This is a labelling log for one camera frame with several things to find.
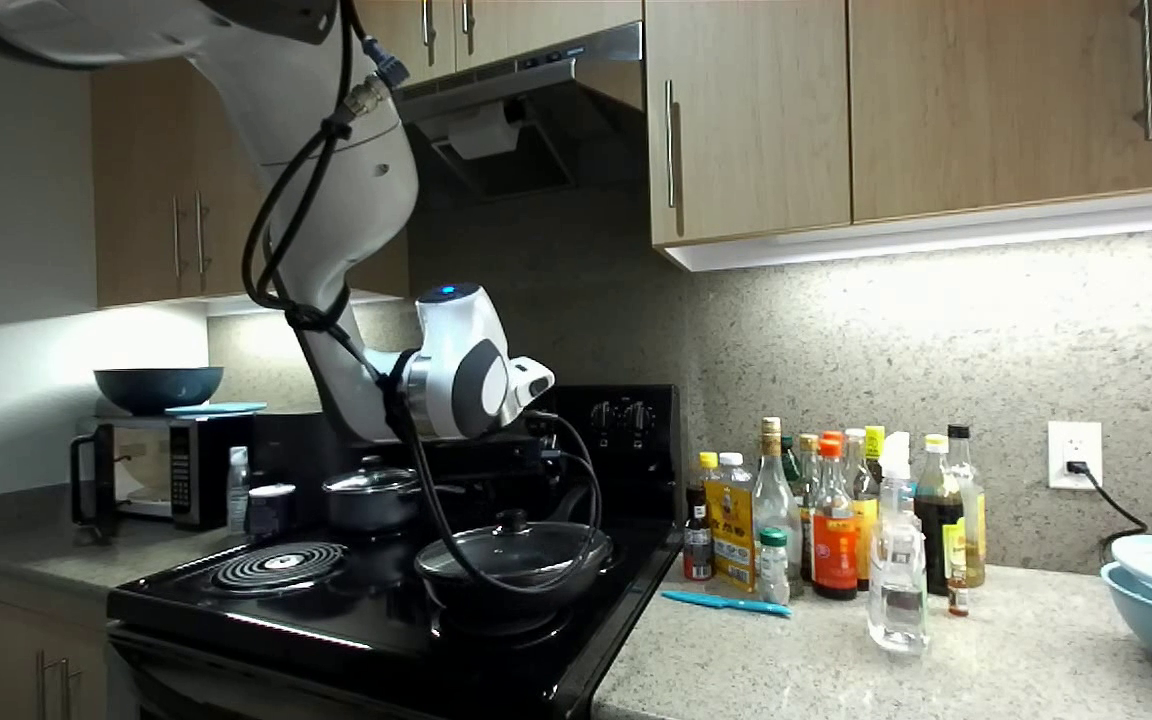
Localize glass lid with black knob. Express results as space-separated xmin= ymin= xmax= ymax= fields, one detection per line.
xmin=416 ymin=521 xmax=611 ymax=580

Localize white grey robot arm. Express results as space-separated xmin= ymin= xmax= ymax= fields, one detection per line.
xmin=0 ymin=0 xmax=551 ymax=443

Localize black frying pan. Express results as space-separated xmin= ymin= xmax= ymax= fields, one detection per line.
xmin=416 ymin=521 xmax=611 ymax=619

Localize black saucepan with glass lid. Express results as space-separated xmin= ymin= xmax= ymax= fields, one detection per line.
xmin=324 ymin=462 xmax=422 ymax=535

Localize yellow label oil bottle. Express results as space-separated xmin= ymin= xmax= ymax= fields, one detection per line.
xmin=705 ymin=451 xmax=755 ymax=592

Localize black electric stove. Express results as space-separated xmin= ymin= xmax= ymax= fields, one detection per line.
xmin=109 ymin=384 xmax=675 ymax=720

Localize range hood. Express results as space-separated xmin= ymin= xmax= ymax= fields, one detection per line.
xmin=392 ymin=21 xmax=648 ymax=197

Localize green cap spice jar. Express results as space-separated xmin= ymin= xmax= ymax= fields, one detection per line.
xmin=755 ymin=523 xmax=793 ymax=605

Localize upper wooden cabinets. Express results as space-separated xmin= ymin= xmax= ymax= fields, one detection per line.
xmin=92 ymin=0 xmax=1152 ymax=312

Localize orange sauce bottle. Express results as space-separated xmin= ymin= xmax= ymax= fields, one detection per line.
xmin=810 ymin=432 xmax=861 ymax=599

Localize white lidded canister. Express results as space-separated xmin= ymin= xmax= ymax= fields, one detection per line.
xmin=246 ymin=484 xmax=297 ymax=543

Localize dark soy sauce bottle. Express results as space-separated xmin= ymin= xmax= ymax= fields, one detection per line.
xmin=918 ymin=432 xmax=965 ymax=594

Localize black microwave oven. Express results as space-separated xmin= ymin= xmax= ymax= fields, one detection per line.
xmin=69 ymin=415 xmax=254 ymax=533

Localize dark blue bowl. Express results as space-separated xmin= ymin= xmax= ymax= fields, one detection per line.
xmin=97 ymin=369 xmax=224 ymax=415

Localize lower cabinet drawers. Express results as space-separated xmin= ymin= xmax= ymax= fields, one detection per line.
xmin=0 ymin=576 xmax=111 ymax=720

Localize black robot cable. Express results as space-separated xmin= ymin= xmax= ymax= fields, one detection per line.
xmin=236 ymin=0 xmax=607 ymax=599

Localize white wall outlet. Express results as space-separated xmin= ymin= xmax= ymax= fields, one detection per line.
xmin=1048 ymin=420 xmax=1104 ymax=491

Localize black power cable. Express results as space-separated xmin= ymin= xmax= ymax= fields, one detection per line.
xmin=1060 ymin=461 xmax=1152 ymax=538

